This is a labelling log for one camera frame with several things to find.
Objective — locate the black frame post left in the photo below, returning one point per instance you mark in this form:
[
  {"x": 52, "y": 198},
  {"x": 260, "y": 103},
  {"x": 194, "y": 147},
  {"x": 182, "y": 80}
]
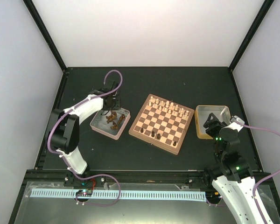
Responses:
[{"x": 45, "y": 33}]

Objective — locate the black frame post right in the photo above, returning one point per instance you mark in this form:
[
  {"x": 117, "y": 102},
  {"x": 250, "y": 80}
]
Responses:
[{"x": 251, "y": 32}]

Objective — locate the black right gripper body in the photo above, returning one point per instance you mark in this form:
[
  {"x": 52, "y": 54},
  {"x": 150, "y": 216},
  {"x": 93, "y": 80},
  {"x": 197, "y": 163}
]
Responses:
[{"x": 217, "y": 124}]

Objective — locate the white chess pieces row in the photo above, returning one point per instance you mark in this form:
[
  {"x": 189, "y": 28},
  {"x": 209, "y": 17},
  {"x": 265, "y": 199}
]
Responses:
[{"x": 161, "y": 109}]

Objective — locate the light blue slotted cable duct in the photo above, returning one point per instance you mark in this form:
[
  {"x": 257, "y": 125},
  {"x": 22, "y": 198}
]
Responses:
[{"x": 123, "y": 194}]

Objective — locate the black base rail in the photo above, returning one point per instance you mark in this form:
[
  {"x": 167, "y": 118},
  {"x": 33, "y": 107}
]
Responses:
[{"x": 196, "y": 180}]

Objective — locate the dark queen in tray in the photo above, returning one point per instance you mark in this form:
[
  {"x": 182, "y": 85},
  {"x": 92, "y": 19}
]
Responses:
[{"x": 111, "y": 117}]

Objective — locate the yellow metal tray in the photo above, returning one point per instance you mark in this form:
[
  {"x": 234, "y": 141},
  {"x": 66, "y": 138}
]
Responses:
[{"x": 202, "y": 112}]

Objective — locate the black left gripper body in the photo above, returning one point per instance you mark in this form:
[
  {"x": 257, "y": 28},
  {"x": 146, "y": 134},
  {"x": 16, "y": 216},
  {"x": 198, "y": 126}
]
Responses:
[{"x": 114, "y": 106}]

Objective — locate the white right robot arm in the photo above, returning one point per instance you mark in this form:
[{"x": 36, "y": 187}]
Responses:
[{"x": 233, "y": 178}]

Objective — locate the dark pawn in tray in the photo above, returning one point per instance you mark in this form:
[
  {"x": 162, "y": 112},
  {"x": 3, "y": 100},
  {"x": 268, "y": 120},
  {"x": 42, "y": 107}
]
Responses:
[{"x": 114, "y": 127}]

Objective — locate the black frame post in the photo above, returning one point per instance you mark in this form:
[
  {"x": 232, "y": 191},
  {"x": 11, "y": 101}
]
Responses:
[
  {"x": 251, "y": 32},
  {"x": 45, "y": 33}
]

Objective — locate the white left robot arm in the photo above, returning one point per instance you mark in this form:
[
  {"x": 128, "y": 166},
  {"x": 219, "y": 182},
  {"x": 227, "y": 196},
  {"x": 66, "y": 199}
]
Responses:
[{"x": 63, "y": 131}]

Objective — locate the wooden chess board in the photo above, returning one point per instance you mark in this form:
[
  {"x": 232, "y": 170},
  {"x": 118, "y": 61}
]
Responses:
[{"x": 169, "y": 129}]

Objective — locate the pink metal tray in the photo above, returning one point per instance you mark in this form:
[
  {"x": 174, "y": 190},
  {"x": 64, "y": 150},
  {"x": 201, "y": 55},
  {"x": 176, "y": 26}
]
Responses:
[{"x": 100, "y": 125}]

